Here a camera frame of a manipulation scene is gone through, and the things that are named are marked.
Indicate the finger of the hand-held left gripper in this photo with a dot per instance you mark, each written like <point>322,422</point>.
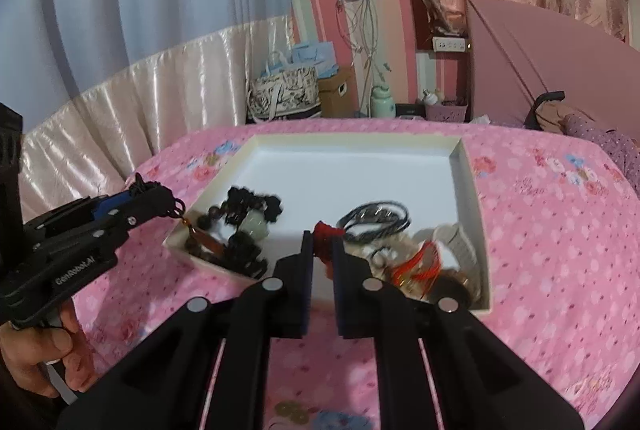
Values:
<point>140,220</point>
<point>112,205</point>

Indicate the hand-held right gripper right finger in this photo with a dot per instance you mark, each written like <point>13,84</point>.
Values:
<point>341,300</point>

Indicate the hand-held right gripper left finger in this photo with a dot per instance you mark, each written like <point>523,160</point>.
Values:
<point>305,275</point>

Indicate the red knot charm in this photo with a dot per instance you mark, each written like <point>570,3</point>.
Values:
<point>327,232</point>

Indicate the jade heart pendant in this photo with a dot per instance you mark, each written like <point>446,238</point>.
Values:
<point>254,225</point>

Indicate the black scrunchie with silver bell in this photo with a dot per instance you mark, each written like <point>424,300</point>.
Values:
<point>250,202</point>

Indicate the white shallow cardboard box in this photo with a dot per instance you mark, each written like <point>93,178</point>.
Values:
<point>350,170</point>

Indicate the person's left hand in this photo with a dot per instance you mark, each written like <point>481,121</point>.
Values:
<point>45,350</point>

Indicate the white satin curtain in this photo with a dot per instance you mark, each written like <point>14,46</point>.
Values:
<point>150,100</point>

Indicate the brass coins charm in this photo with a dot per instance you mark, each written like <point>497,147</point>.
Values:
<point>292,412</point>

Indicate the floral tote bag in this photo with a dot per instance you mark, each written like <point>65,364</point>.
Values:
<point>285,95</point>

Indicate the brown cardboard box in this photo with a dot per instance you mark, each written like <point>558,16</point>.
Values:
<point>337,95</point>

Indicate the pale green bottle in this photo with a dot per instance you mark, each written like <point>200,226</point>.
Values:
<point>382,105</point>

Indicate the pink floral bedsheet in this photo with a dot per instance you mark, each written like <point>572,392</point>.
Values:
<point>540,260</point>

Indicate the purple plastic basket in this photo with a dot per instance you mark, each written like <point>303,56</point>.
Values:
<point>446,112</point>

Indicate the light blue paper bag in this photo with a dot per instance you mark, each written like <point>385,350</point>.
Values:
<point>315,57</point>

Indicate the white power strip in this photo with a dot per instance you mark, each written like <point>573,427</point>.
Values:
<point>450,43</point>

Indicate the tan cloth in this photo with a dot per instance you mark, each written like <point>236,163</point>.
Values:
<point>552,117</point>

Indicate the purple dotted cloth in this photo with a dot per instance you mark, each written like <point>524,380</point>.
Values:
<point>605,140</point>

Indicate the pink headboard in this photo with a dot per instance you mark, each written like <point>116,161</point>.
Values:
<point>540,55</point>

